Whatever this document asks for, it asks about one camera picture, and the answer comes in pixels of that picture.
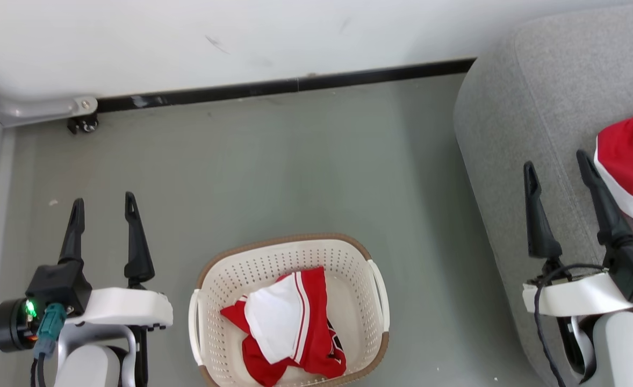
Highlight teal connector camera cable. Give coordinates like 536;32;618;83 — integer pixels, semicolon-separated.
31;303;68;387

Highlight black baseboard strip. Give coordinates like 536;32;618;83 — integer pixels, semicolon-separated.
97;58;477;113

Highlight small black caster wheel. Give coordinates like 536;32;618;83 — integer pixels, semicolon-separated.
68;114;100;134

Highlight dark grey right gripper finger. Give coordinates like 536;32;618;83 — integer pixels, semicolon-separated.
576;149;633;249
523;161;563;260

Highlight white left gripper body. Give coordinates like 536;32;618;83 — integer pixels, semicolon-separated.
67;288;173;329

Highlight cream perforated laundry basket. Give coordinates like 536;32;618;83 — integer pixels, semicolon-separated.
189;233;391;387

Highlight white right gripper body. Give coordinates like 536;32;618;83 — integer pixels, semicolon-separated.
522;273;633;317

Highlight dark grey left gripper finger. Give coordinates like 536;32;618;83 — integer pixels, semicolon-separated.
124;192;155;288
59;198;85;264

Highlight grey fabric sofa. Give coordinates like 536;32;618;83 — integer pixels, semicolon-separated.
454;3;633;387

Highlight red white striped shorts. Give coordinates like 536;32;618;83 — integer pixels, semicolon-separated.
220;266;348;387

